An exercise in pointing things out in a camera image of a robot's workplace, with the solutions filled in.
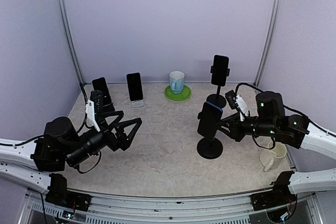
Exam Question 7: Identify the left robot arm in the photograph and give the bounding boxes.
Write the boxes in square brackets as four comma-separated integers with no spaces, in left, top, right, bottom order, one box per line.
[1,111,142,206]

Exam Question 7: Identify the blue phone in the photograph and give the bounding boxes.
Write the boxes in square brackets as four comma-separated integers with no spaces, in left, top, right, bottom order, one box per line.
[197,101,223,141]

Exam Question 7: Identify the front aluminium rail frame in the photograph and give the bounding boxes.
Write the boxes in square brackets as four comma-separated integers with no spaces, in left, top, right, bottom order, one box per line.
[19,182,323,224]

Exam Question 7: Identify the black pole stand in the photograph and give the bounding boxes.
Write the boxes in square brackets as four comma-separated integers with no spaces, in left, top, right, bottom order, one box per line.
[196,112,224,159]
[206,66,230,109]

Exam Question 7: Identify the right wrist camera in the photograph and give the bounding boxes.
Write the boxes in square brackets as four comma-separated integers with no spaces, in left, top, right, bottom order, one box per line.
[225,90,237,110]

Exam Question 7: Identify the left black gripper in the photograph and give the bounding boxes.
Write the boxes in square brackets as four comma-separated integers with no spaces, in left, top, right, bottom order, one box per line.
[65,111,142,167]

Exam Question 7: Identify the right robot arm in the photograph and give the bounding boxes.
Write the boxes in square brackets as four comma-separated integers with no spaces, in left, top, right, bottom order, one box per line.
[215,91,335,205]

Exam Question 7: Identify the green saucer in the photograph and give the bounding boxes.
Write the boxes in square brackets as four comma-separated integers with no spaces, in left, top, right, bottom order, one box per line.
[164,85,191,101]

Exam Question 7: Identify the left aluminium corner post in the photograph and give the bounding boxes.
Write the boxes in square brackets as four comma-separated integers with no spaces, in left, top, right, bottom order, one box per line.
[57,0,86,86]

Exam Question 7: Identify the white folding phone stand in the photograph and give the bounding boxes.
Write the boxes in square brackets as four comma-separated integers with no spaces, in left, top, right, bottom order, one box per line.
[131,99,144,108]

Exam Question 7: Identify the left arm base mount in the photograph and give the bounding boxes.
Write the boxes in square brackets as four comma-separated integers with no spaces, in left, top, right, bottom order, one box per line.
[45,173,92,212]

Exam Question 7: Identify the black folding phone stand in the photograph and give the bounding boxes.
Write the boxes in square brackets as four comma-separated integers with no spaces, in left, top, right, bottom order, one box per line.
[103,103,115,113]

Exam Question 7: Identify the right aluminium corner post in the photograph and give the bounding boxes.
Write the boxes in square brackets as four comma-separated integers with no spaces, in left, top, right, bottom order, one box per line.
[254,0,281,87]

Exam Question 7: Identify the aluminium corner post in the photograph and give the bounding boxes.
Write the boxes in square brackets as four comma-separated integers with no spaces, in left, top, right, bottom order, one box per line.
[254,0,281,87]
[57,0,86,86]

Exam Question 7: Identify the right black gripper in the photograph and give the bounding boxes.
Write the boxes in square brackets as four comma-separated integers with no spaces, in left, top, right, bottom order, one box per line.
[216,111,279,142]

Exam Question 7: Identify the teal phone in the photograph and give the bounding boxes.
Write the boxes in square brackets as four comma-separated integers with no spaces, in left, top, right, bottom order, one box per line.
[211,55,229,87]

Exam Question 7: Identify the black phone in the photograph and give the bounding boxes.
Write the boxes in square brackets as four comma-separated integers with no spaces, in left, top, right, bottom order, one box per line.
[127,72,143,101]
[92,77,112,106]

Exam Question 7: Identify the light blue mug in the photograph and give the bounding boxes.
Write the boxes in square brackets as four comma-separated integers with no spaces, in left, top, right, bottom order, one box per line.
[169,71,185,94]

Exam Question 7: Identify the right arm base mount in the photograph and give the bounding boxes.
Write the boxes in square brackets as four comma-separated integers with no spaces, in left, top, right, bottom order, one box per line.
[250,171,297,211]

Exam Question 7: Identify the cream ceramic mug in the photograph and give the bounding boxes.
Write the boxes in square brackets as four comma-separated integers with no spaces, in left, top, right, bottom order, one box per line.
[259,142,287,172]

